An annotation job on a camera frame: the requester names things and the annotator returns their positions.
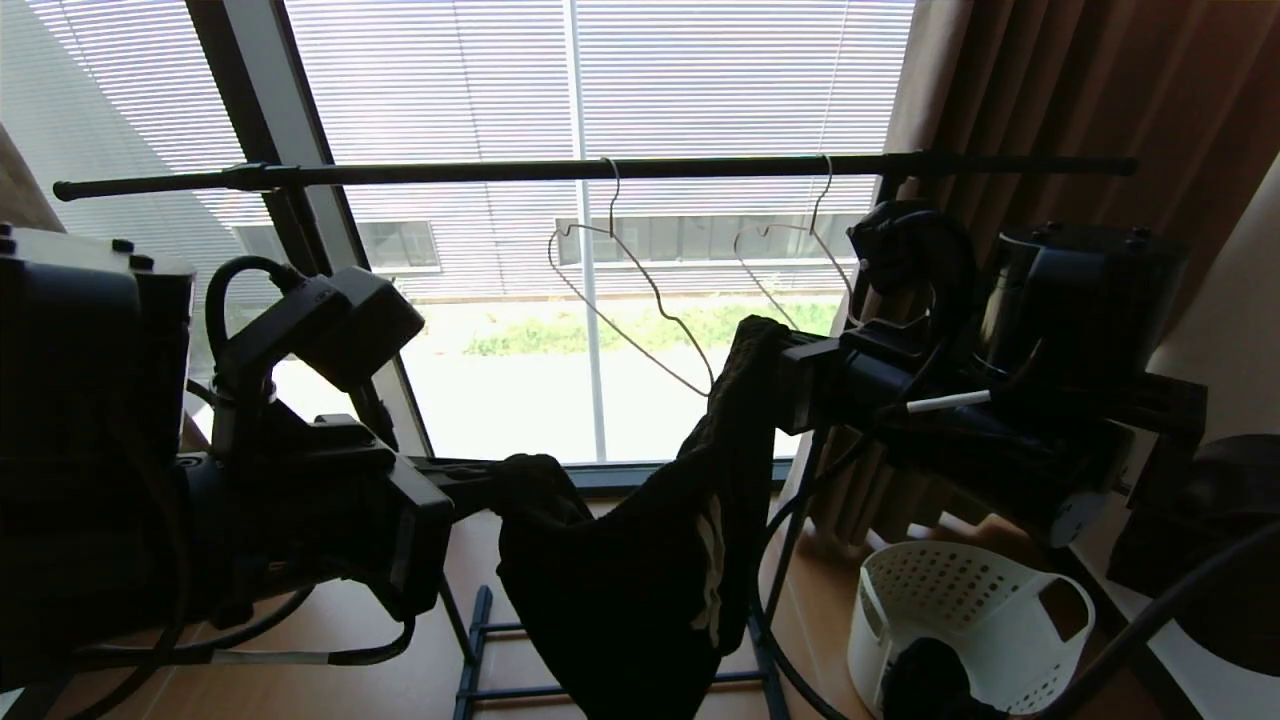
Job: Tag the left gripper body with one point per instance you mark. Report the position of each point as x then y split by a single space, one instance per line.
330 510

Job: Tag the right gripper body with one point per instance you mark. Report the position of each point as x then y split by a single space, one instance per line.
860 375

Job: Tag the pink clothes hanger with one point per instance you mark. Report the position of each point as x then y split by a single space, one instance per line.
827 190
615 195

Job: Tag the black garment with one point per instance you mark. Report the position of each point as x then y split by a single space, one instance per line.
640 580

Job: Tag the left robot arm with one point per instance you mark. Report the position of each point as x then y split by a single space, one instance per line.
90 420

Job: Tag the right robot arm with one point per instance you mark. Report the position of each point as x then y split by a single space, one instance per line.
1080 300

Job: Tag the white laundry basket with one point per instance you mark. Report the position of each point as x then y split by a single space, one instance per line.
950 590

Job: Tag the heap of clothes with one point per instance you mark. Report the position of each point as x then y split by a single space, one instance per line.
930 680

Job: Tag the black clothes rack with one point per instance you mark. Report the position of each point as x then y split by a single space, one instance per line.
450 172

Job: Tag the window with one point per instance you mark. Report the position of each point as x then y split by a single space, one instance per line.
700 100

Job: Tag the brown curtain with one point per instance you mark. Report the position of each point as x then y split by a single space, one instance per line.
20 190
1050 80

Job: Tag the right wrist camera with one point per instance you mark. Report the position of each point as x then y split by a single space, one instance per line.
910 260

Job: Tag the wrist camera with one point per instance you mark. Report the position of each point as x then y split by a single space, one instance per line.
350 320
910 260

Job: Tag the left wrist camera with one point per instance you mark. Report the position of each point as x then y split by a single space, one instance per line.
350 320

